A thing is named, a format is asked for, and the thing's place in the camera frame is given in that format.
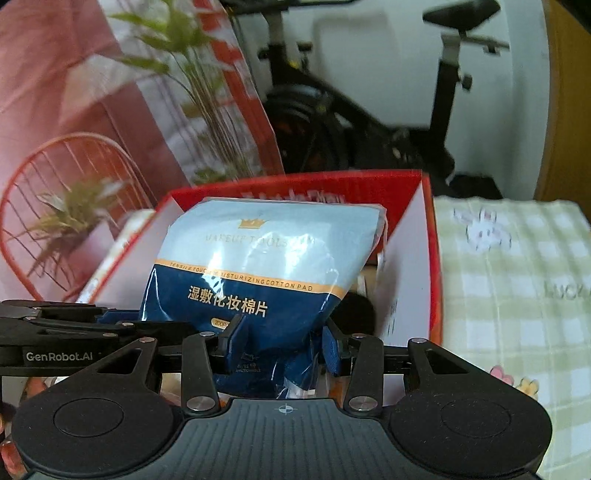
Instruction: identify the printed backdrop poster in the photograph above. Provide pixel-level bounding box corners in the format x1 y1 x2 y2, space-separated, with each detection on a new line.
0 0 284 303

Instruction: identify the red strawberry cardboard box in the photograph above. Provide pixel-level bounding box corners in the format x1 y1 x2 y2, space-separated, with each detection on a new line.
76 170 444 365

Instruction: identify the wooden door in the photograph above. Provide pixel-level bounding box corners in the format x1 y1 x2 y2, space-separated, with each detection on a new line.
536 0 591 204

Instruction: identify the person's left hand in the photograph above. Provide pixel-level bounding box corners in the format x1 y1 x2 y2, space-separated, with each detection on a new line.
0 401 26 478

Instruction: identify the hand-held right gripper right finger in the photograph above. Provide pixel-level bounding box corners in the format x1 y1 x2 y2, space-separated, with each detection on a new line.
323 323 490 414

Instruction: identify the blue cotton pad packet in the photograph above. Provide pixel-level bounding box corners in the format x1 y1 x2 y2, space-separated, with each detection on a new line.
139 198 386 400

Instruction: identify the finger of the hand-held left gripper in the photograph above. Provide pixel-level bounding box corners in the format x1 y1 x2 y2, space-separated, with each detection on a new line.
25 319 197 346
0 300 139 326

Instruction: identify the black exercise bike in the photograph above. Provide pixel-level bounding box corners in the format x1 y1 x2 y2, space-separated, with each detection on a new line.
222 0 511 185

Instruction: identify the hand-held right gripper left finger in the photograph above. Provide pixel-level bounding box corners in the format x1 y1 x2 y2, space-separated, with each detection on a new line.
85 316 250 415

